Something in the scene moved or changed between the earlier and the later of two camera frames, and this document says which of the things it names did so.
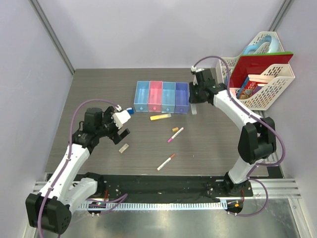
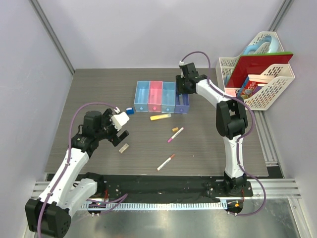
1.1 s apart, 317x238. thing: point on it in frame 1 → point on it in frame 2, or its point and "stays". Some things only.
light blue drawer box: (141, 96) stays
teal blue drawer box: (168, 97) stays
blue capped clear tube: (193, 109) → (181, 100)
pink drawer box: (155, 96) stays
